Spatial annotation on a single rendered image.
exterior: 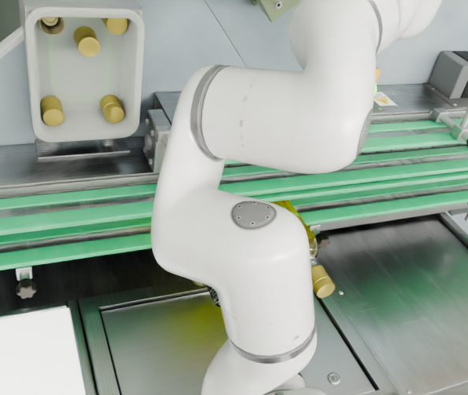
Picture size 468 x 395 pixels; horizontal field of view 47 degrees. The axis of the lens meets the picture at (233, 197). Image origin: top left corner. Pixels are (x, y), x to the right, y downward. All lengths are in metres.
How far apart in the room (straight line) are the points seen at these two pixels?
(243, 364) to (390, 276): 0.76
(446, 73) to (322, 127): 0.91
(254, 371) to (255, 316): 0.08
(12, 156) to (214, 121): 0.61
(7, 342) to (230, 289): 0.57
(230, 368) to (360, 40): 0.32
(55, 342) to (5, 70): 0.45
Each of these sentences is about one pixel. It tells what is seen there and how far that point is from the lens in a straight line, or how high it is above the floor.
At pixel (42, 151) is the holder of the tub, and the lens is 1.02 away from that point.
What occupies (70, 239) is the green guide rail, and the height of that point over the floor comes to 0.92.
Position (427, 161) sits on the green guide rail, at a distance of 1.23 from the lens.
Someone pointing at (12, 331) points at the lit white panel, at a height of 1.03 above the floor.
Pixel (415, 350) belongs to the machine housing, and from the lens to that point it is 1.12.
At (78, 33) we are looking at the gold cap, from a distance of 0.93.
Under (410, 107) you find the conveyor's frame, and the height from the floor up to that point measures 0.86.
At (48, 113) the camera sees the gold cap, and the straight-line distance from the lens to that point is 0.95.
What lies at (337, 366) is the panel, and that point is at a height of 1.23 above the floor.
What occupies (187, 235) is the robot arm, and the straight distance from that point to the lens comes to 0.45.
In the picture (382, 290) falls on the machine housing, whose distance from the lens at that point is 1.20.
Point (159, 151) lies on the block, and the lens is 0.94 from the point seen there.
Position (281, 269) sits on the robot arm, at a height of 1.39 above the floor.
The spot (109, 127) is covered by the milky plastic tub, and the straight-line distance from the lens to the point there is 0.97.
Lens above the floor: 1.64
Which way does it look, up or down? 45 degrees down
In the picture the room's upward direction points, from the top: 149 degrees clockwise
